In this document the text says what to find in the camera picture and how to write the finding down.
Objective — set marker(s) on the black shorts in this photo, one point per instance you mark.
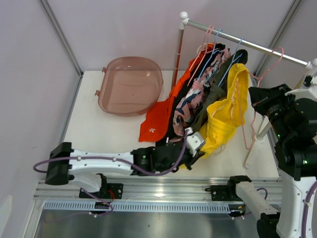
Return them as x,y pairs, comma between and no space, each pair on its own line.
189,105

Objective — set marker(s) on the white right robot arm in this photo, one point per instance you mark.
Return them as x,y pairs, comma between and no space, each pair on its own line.
294,121

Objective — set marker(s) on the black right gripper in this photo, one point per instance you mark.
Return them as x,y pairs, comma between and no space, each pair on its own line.
261,97

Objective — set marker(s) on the pink translucent plastic basin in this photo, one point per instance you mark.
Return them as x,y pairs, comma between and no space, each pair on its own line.
130,87

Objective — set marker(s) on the pink hanger of orange shorts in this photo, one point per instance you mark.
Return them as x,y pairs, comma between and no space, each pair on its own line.
196,63

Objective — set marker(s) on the pink patterned shorts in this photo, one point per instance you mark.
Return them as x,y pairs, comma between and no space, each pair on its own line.
199,91

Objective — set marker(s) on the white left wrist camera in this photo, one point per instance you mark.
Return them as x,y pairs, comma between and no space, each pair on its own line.
195,141

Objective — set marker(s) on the blue hanger of patterned shorts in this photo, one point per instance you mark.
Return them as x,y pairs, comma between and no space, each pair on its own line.
213,52

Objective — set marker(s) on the orange shorts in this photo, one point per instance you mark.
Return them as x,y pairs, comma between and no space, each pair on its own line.
158,120

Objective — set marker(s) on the olive green shorts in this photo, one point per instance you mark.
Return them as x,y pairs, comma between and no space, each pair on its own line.
215,93

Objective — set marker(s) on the pink hanger of black shorts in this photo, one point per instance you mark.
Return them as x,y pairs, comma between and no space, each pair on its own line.
203,52

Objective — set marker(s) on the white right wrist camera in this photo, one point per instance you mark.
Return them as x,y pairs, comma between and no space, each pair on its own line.
307,86

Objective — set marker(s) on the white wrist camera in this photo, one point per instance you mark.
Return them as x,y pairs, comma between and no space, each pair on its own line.
307,86
195,141

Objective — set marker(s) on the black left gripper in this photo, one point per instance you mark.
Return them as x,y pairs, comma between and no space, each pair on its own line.
191,159

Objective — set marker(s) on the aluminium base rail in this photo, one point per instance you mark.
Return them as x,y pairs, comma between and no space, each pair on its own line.
145,194

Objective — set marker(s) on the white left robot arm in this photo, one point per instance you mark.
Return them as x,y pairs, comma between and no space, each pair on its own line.
88,170

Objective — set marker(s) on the yellow shorts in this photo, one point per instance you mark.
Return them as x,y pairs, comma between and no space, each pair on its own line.
226,114

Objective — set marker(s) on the metal clothes rack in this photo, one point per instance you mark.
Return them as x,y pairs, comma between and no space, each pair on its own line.
310,67

